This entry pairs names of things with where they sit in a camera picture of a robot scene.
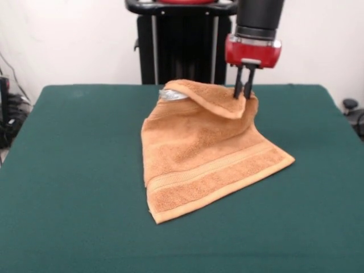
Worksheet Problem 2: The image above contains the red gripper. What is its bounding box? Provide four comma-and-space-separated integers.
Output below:
224, 34, 283, 100

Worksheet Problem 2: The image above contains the orange terry towel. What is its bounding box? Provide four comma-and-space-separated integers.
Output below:
141, 79, 295, 225

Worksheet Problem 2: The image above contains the black office chair base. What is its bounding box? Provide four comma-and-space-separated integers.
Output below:
342, 98, 364, 143

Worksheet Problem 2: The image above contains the dark green table cloth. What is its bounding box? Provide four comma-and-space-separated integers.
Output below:
0, 84, 364, 273

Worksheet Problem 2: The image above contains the black electronics box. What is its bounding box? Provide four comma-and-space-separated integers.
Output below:
0, 76, 10, 148

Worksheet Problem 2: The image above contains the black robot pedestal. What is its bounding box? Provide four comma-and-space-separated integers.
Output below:
124, 0, 242, 85

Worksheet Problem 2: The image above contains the black cable bundle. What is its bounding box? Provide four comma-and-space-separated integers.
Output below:
6, 93, 34, 134

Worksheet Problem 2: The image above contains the grey cable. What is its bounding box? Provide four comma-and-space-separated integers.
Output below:
0, 51, 31, 102

